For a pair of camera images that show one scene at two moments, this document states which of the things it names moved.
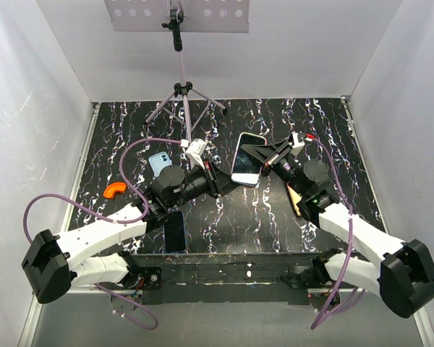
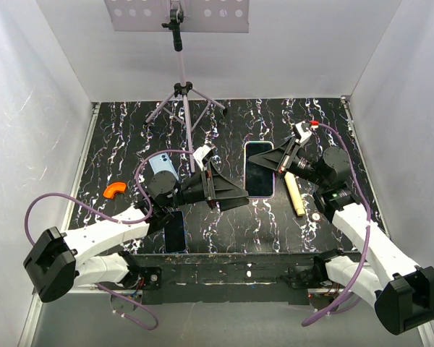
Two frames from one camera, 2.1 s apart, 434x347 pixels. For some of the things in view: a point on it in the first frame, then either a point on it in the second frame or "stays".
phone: [158, 162] stays
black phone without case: [174, 232] stays
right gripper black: [276, 151] stays
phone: [247, 169] -> [259, 181]
